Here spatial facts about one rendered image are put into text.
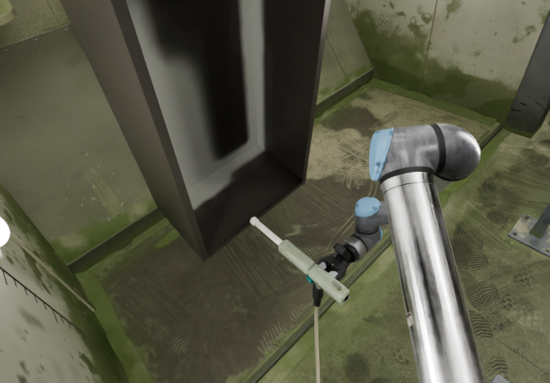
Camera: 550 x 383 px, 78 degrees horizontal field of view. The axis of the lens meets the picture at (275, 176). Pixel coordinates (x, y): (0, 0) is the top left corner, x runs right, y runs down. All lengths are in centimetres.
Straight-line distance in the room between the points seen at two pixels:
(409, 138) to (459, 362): 43
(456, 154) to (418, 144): 8
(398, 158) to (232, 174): 105
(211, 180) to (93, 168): 76
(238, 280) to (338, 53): 198
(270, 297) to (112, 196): 107
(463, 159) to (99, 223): 185
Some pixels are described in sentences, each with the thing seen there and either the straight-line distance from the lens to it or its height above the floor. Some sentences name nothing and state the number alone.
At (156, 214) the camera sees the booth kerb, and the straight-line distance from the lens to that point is 221.
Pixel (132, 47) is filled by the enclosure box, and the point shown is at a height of 138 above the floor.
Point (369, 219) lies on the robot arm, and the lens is 133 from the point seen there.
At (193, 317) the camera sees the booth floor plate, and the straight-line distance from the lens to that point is 183.
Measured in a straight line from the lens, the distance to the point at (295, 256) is 126.
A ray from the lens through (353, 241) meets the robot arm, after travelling 136.
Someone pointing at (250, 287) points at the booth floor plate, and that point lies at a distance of 182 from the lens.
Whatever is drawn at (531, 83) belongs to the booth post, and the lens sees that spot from 272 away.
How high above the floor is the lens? 161
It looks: 43 degrees down
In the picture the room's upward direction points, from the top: 10 degrees counter-clockwise
